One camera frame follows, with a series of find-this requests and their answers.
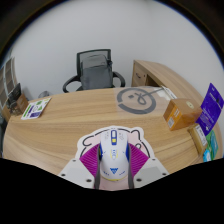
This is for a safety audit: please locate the purple card package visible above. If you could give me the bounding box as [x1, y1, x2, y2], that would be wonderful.
[195, 82, 224, 137]

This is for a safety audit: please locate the grey backpack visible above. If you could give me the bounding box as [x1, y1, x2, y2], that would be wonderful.
[79, 54, 115, 91]

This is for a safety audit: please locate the orange cardboard box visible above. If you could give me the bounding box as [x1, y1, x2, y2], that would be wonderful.
[163, 97, 203, 132]

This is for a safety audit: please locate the white blue yellow computer mouse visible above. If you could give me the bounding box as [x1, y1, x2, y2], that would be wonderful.
[98, 128, 131, 183]

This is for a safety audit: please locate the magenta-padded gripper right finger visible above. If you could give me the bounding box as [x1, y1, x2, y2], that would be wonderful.
[125, 143, 170, 189]

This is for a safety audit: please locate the small tan box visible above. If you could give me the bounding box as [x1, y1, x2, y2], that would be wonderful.
[187, 123, 210, 156]

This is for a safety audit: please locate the wooden side desk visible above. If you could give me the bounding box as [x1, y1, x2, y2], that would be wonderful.
[131, 59, 214, 102]

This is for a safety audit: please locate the green white printed leaflet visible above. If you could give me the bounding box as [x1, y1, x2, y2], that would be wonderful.
[20, 97, 52, 121]

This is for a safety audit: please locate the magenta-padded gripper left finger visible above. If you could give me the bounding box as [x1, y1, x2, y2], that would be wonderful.
[58, 143, 103, 190]

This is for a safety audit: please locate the black mesh office chair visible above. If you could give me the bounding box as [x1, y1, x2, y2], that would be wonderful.
[62, 48, 127, 94]

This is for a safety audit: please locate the teal blue small box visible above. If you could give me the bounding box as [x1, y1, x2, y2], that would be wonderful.
[202, 148, 213, 164]

